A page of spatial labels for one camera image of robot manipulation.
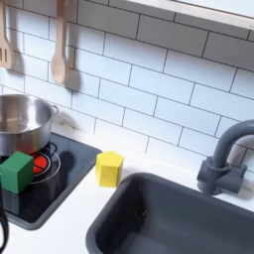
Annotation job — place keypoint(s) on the yellow pentagon block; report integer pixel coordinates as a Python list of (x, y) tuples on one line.
[(108, 169)]

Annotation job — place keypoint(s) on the wooden slotted spatula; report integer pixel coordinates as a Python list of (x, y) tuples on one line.
[(4, 49)]

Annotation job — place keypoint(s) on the steel pot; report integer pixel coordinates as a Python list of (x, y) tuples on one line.
[(23, 123)]

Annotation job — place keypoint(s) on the green cube block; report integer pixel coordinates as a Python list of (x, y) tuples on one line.
[(15, 172)]

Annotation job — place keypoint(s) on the dark grey tap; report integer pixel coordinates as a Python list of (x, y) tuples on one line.
[(225, 165)]

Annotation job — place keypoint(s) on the white wall shelf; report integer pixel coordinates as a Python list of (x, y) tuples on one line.
[(211, 9)]

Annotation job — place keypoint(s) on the dark grey sink basin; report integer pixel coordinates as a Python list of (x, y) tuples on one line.
[(178, 218)]

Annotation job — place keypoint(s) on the wooden spoon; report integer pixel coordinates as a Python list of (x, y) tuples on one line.
[(60, 59)]

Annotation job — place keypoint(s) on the black stove top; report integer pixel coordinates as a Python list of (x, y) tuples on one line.
[(63, 175)]

